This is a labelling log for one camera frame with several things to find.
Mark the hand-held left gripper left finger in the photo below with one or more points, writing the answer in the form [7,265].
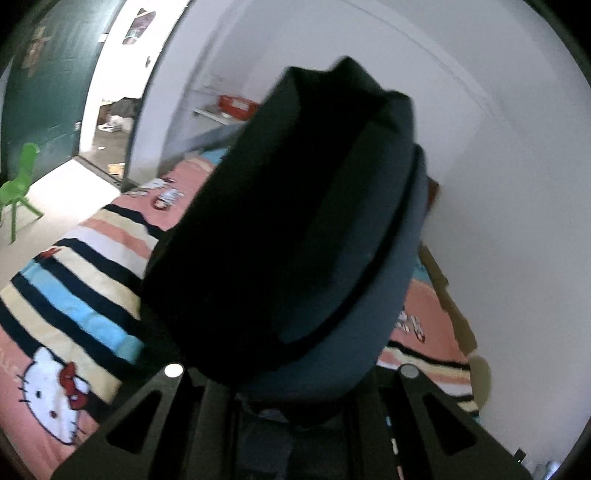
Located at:
[190,424]

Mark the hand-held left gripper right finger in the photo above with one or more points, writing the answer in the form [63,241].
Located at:
[413,424]

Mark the dark navy garment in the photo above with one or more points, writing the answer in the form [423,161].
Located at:
[286,230]

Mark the striped cartoon cat blanket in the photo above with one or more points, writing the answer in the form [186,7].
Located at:
[92,277]

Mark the dark red headboard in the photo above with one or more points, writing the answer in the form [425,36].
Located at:
[432,194]

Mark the green plastic chair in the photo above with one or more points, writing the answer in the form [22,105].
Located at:
[14,189]

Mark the hallway clutter pile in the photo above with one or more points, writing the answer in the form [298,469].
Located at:
[120,113]

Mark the red box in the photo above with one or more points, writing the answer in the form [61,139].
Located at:
[235,105]

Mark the dark green door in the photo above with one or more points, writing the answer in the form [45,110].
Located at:
[46,92]

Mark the dark hanging item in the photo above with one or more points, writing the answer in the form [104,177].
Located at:
[138,25]

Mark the white wall shelf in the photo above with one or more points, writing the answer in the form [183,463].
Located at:
[207,138]

